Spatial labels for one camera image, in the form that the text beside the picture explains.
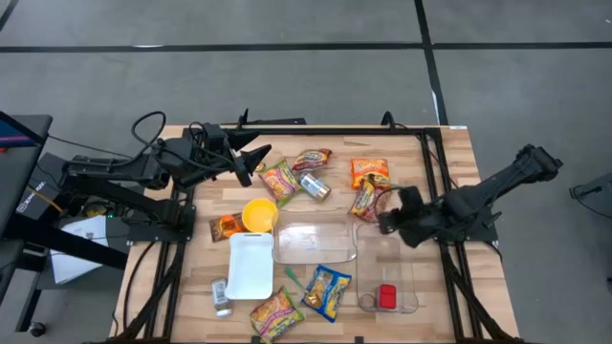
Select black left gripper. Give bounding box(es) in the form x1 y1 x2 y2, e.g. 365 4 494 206
164 128 273 190

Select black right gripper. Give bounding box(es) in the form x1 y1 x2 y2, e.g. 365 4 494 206
377 185 446 249

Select red yellow noodle packet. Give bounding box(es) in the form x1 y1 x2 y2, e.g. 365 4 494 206
348 180 386 225

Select yellow noodle packet green edge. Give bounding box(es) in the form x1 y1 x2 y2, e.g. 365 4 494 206
257 159 303 207

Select dark red noodle packet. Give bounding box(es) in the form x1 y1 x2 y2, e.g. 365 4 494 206
291 147 333 173

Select brown orange snack packet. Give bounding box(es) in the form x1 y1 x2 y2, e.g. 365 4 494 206
208 213 248 244

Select red lid spice jar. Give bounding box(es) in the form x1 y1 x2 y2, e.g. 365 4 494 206
358 283 398 312

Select white label spice jar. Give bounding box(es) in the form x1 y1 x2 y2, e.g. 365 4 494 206
210 276 234 318

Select red green noodle packet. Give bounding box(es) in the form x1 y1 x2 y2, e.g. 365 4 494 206
248 285 306 344

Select orange noodle packet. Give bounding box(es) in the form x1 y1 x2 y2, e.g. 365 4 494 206
350 157 392 190

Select narrow clear plastic bin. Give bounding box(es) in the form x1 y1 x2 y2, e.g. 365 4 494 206
355 223 422 315

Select yellow plastic bowl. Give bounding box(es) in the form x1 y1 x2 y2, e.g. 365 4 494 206
241 198 279 234

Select silver tin can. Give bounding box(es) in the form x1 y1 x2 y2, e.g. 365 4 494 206
298 171 333 203

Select wide clear plastic bin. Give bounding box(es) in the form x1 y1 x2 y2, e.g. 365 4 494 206
272 207 359 266

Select blue yellow noodle packet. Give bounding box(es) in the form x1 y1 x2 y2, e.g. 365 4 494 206
300 265 354 324

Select white plastic tray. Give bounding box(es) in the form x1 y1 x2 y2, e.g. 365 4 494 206
223 232 275 301

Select black desk leg beam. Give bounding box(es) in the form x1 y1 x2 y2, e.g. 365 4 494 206
0 213 129 271

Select white paper sheet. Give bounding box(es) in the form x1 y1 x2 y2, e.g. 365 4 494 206
50 214 110 286

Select grey chair base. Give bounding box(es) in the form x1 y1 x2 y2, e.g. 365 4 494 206
568 171 612 211

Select black box white logo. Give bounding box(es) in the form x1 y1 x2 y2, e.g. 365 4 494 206
16 152 73 221

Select black desk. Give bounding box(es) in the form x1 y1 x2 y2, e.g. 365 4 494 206
0 110 54 240

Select blue monitor screen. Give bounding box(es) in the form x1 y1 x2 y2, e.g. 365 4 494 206
0 118 37 148

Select black aluminium table frame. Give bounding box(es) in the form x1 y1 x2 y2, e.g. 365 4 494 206
109 108 527 344

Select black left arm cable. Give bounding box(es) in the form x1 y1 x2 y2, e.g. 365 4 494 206
131 110 167 154

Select thin black floor cable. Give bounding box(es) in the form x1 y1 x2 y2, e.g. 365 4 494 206
47 135 135 160

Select thick black base cable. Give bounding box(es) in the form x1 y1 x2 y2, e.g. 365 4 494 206
121 241 157 331

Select yellow cable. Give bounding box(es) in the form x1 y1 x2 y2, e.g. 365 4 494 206
26 185 64 214

